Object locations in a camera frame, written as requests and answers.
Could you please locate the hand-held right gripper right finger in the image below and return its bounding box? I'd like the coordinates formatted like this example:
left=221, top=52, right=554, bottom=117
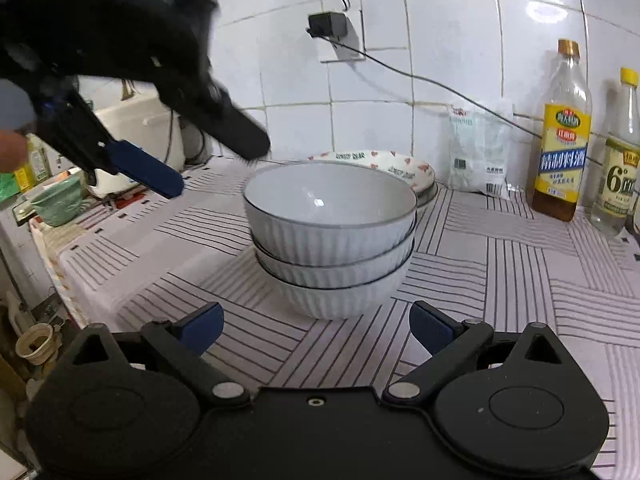
left=382, top=300, right=564, bottom=405

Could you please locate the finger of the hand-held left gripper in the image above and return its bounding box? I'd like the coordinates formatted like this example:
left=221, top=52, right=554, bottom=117
left=150, top=57, right=272, bottom=162
left=30, top=87, right=186, bottom=199

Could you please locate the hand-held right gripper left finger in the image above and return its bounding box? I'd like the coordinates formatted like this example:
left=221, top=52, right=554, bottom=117
left=70, top=302, right=251, bottom=409

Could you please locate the white ribbed bowl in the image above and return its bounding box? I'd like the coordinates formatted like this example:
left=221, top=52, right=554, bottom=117
left=252, top=232, right=417, bottom=289
left=260, top=255, right=414, bottom=320
left=242, top=162, right=418, bottom=266

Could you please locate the white rabbit carrot print plate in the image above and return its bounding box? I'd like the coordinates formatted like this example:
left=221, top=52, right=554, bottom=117
left=306, top=149, right=436, bottom=194

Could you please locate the person's left hand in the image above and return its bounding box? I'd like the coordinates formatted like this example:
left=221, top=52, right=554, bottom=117
left=0, top=130, right=29, bottom=174

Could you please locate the white rice cooker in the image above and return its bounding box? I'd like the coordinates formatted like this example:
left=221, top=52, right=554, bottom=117
left=92, top=94, right=187, bottom=199

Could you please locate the green ceramic cup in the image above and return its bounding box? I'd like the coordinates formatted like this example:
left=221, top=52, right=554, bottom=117
left=31, top=176, right=84, bottom=228

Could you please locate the striped tablecloth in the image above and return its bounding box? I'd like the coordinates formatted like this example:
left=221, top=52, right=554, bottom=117
left=30, top=152, right=640, bottom=461

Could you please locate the small yellow bottle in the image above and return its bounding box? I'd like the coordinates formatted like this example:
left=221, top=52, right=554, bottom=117
left=15, top=132, right=51, bottom=193

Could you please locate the black power adapter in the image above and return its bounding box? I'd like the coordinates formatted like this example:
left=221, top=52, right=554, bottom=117
left=306, top=11, right=349, bottom=39

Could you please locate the clear white salt bag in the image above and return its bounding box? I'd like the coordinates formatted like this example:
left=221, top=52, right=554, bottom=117
left=447, top=100, right=515, bottom=197

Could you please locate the yellow label oil bottle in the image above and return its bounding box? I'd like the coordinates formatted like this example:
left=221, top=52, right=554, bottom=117
left=531, top=38, right=593, bottom=223

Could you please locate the clear vinegar bottle yellow cap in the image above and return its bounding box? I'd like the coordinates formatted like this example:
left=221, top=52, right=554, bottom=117
left=590, top=67, right=640, bottom=239

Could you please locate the white wall socket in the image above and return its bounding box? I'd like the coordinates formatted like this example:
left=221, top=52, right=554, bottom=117
left=314, top=10, right=366, bottom=64

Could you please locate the cream plastic ring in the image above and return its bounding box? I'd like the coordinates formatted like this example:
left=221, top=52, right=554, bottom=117
left=15, top=323, right=55, bottom=365

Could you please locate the long black cable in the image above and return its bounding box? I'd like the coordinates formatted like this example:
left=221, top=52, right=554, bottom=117
left=309, top=35, right=603, bottom=163

